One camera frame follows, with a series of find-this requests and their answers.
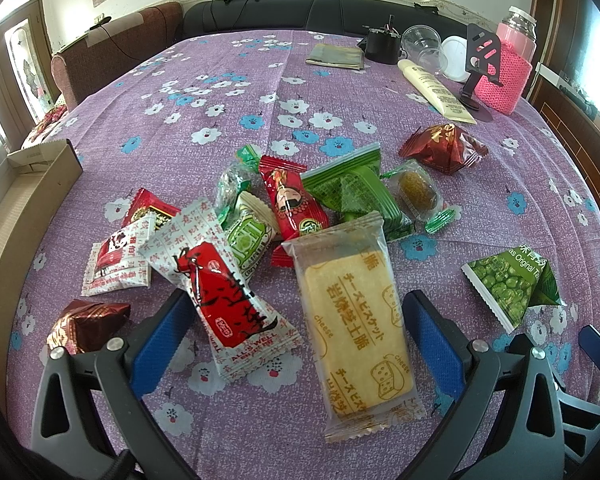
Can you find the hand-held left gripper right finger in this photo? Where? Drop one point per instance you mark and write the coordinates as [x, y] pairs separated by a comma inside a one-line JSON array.
[[435, 347]]

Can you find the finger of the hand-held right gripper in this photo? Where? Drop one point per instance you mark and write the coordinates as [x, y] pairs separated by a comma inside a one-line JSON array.
[[597, 345], [587, 406]]

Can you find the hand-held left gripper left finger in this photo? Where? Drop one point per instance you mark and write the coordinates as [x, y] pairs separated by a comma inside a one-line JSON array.
[[162, 342]]

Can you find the red white rice cracker packet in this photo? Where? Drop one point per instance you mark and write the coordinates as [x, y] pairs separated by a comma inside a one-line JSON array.
[[220, 290]]

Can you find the clear cheese biscuit packet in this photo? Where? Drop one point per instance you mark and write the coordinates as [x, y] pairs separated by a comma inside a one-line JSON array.
[[352, 305]]

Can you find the shallow cardboard box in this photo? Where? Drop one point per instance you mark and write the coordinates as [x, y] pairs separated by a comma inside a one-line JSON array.
[[30, 210]]

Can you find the dark red foil snack packet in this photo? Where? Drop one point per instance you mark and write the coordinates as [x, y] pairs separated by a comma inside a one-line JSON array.
[[442, 147], [87, 325]]

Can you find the small white red packet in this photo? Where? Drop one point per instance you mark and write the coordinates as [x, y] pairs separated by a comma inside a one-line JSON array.
[[115, 265]]

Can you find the green pea snack packet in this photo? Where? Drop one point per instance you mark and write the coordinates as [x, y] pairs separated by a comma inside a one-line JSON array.
[[512, 285]]

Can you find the green white candy packet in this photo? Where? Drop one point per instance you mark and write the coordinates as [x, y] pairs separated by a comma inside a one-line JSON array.
[[247, 240]]

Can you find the red gold snack packet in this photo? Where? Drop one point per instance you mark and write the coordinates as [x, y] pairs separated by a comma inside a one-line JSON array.
[[152, 207]]

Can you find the clear wrapped jelly candy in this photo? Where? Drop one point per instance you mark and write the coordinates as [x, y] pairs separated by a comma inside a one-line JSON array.
[[415, 187]]

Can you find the green pleated snack packet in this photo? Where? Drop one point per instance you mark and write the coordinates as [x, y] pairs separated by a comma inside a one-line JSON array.
[[355, 190]]

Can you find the green clear wrapped candy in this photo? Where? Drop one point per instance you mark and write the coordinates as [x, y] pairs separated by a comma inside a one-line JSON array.
[[232, 180]]

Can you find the red cartoon snack packet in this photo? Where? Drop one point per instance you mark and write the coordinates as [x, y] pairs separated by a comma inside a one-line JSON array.
[[290, 205]]

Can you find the purple floral tablecloth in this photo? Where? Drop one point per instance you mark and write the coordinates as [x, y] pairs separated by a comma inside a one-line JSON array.
[[230, 110]]

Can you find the red patterned blanket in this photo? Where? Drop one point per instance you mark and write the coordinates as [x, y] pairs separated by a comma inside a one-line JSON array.
[[47, 122]]

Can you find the cream squeeze tube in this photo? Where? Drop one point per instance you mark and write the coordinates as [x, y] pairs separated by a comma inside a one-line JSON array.
[[437, 92]]

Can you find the bottle in pink knit sleeve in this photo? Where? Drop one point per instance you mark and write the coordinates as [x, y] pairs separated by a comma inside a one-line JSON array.
[[507, 67]]

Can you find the brown armchair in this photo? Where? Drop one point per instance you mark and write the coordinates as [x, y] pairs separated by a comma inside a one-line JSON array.
[[125, 55]]

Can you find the white round lid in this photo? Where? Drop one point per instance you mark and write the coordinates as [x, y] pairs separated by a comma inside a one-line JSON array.
[[455, 57]]

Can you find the black phone stand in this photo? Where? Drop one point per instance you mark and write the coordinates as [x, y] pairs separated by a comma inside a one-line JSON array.
[[482, 52]]

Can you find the clear plastic cup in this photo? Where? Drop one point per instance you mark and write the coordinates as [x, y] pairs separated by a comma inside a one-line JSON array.
[[422, 47]]

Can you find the black round device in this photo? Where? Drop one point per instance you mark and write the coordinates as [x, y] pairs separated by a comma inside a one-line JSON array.
[[382, 45]]

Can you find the olive flat booklet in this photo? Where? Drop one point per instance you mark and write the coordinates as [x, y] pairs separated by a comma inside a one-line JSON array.
[[335, 56]]

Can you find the wooden glass door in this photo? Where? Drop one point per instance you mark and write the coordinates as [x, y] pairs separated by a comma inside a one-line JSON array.
[[22, 55]]

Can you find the black leather sofa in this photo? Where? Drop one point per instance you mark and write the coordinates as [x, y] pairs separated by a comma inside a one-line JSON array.
[[290, 12]]

